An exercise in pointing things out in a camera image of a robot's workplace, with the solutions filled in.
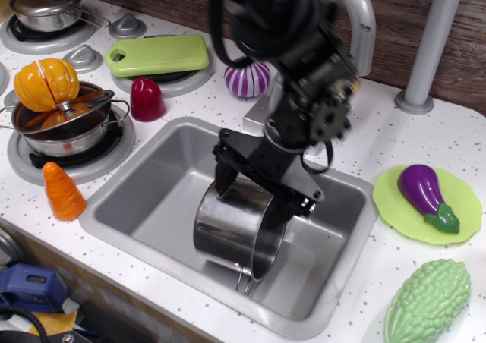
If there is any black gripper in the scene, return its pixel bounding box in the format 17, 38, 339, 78
213, 128, 324, 229

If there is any stainless steel pot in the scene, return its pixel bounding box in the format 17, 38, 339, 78
193, 178, 286, 294

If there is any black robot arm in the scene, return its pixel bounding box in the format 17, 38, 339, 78
210, 0, 358, 228

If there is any grey toy sink basin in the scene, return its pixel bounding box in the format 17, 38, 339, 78
80, 117, 377, 339

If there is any lidded steel pot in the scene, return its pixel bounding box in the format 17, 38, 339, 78
9, 0, 111, 33

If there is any silver toy faucet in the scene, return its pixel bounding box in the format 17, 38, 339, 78
243, 0, 376, 136

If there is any purple white striped toy onion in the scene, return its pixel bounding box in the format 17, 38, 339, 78
224, 61, 271, 98

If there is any dark red toy pepper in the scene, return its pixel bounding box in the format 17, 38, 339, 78
131, 77, 166, 122

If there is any grey stove burner front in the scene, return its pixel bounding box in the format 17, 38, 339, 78
7, 105, 136, 186

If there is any purple toy eggplant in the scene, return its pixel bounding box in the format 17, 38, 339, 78
397, 165, 460, 234

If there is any green cutting board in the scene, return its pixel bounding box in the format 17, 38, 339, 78
105, 35, 209, 77

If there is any orange toy carrot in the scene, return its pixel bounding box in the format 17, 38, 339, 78
43, 162, 87, 221

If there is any light green plate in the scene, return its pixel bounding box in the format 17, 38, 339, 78
373, 165, 482, 244

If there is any grey stove knob back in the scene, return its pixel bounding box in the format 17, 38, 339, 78
109, 13, 147, 39

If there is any grey stove knob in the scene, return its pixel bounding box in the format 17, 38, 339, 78
63, 45, 103, 74
109, 13, 147, 39

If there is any green toy bitter melon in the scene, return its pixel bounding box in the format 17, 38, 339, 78
383, 259, 471, 342

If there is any grey stove knob front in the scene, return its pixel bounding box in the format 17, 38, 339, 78
63, 45, 103, 74

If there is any blue clamp tool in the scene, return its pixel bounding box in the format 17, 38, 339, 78
1, 263, 68, 313

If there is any orange toy pumpkin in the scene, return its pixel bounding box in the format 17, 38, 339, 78
14, 58, 80, 112

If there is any yellow cloth scrap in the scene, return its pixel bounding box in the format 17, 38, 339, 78
33, 311, 77, 336

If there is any grey stove burner back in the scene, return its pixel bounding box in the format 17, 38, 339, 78
1, 15, 96, 55

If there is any grey vertical pole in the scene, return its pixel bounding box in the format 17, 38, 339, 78
395, 0, 460, 115

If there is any steel pan with handles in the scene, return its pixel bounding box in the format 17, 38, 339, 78
2, 82, 129, 157

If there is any black cable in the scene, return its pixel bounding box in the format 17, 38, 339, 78
0, 304, 49, 343

